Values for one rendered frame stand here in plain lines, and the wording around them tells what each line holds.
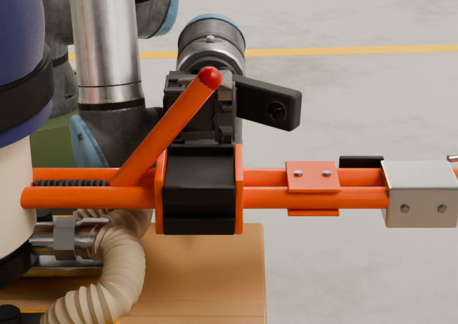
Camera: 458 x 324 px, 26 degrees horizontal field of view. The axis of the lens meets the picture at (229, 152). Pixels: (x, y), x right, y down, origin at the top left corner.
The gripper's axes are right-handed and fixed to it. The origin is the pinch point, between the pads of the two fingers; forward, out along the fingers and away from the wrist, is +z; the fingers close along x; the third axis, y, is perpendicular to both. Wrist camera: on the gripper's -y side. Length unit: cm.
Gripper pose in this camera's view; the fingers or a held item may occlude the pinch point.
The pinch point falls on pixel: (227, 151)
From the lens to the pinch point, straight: 105.5
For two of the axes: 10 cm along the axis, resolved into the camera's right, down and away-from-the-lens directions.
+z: 0.0, 4.2, -9.1
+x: 0.0, -9.1, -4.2
